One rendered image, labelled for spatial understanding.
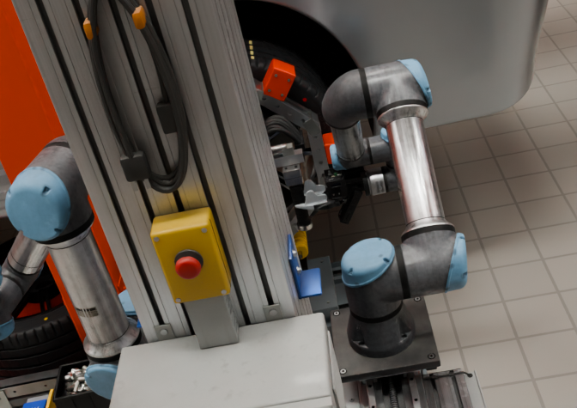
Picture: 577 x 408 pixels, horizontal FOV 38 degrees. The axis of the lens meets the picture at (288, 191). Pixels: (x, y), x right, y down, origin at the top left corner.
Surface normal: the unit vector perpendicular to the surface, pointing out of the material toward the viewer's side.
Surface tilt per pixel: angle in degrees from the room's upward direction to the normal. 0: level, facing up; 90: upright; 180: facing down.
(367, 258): 8
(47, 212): 83
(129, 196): 90
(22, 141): 90
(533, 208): 0
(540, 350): 0
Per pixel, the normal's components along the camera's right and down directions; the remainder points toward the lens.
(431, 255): -0.20, -0.34
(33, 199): -0.24, 0.47
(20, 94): 0.06, 0.52
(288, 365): -0.21, -0.83
